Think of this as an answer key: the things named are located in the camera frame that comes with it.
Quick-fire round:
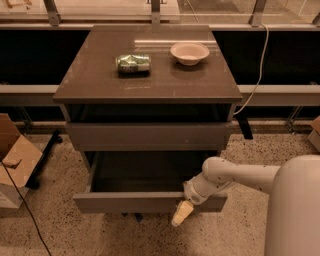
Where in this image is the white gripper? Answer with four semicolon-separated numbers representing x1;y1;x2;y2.
171;173;219;227

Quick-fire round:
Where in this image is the grey drawer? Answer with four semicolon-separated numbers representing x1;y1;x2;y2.
65;122;232;151
74;151;216;214

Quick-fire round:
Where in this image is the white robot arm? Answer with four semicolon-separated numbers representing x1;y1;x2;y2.
171;155;320;256

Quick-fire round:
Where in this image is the grey drawer cabinet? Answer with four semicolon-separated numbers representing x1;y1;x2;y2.
53;24;243;224

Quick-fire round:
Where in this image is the grey top drawer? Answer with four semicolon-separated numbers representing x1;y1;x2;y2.
65;122;232;151

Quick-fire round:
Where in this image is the black stand foot right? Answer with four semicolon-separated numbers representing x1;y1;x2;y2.
236;116;253;140

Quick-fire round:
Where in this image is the black stand foot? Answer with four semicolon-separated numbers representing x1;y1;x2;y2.
236;116;253;140
26;130;63;190

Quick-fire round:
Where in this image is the cardboard box right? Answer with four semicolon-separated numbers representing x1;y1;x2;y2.
308;116;320;152

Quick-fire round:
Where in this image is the cardboard box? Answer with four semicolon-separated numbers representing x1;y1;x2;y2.
308;116;320;152
0;114;42;209

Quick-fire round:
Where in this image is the black stand foot left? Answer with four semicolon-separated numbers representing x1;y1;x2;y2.
26;130;63;190

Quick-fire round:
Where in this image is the white paper bowl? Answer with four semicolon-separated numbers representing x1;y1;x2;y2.
170;42;210;66

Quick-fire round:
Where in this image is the crushed green soda can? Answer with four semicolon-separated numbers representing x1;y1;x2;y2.
116;54;151;73

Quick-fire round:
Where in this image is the cardboard box left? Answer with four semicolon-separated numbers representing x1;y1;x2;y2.
0;114;42;209

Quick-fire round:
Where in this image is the black floor cable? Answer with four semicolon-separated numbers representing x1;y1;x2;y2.
0;159;53;256

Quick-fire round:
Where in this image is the white cable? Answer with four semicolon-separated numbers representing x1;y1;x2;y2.
233;23;270;117

